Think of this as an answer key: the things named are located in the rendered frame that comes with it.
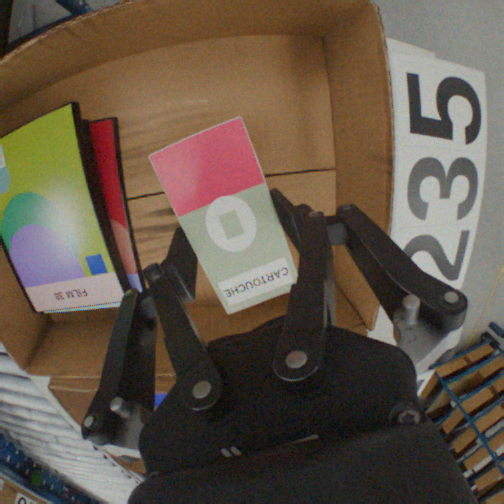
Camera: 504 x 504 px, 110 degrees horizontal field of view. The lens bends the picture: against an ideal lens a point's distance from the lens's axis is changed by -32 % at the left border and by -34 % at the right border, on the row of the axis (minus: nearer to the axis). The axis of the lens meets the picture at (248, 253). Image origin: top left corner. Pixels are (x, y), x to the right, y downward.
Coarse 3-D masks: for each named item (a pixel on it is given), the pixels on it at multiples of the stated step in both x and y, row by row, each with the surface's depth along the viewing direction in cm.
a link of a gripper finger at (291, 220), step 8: (272, 192) 20; (280, 192) 19; (272, 200) 20; (280, 200) 18; (288, 200) 17; (280, 208) 17; (288, 208) 16; (296, 208) 15; (280, 216) 19; (288, 216) 15; (296, 216) 15; (288, 224) 16; (296, 224) 15; (288, 232) 18; (296, 232) 15; (296, 240) 16; (296, 248) 17
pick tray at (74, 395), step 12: (48, 384) 21; (60, 384) 22; (72, 384) 22; (84, 384) 22; (96, 384) 22; (156, 384) 23; (168, 384) 23; (60, 396) 23; (72, 396) 25; (84, 396) 28; (72, 408) 25; (84, 408) 27; (132, 468) 34; (144, 468) 34
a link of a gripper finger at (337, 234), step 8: (304, 208) 17; (328, 216) 15; (336, 216) 14; (328, 224) 14; (336, 224) 14; (328, 232) 14; (336, 232) 14; (344, 232) 14; (336, 240) 14; (344, 240) 14
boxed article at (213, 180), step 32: (224, 128) 18; (160, 160) 18; (192, 160) 18; (224, 160) 19; (256, 160) 19; (192, 192) 19; (224, 192) 20; (256, 192) 20; (192, 224) 20; (224, 224) 21; (256, 224) 21; (224, 256) 22; (256, 256) 22; (288, 256) 23; (224, 288) 23; (256, 288) 24; (288, 288) 24
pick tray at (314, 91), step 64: (128, 0) 9; (192, 0) 11; (256, 0) 11; (320, 0) 11; (0, 64) 9; (64, 64) 14; (128, 64) 18; (192, 64) 19; (256, 64) 19; (320, 64) 20; (384, 64) 12; (0, 128) 17; (128, 128) 20; (192, 128) 21; (256, 128) 22; (320, 128) 22; (384, 128) 15; (128, 192) 23; (320, 192) 25; (384, 192) 17; (0, 256) 20; (0, 320) 18; (64, 320) 28; (256, 320) 26
